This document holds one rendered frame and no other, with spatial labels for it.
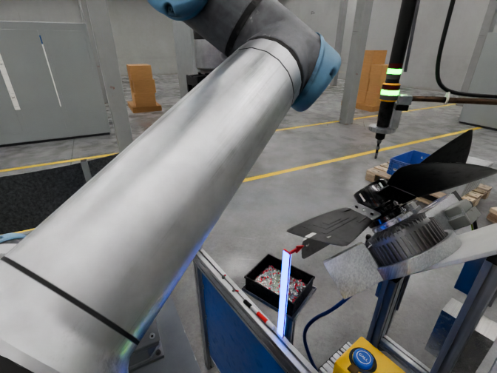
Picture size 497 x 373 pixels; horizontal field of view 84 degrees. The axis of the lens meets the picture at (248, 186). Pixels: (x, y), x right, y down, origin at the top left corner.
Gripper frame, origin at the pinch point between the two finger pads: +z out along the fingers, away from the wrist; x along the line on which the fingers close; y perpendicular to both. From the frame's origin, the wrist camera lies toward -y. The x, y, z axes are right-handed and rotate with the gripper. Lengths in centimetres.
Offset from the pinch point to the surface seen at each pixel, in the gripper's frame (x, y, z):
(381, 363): 27.9, -17.0, 35.8
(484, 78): -169, -789, 38
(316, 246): -13, -46, 46
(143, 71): -783, -236, 34
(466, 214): 20, -83, 28
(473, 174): 23, -54, 4
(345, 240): 7.8, -29.3, 22.0
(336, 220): -1.2, -37.9, 23.8
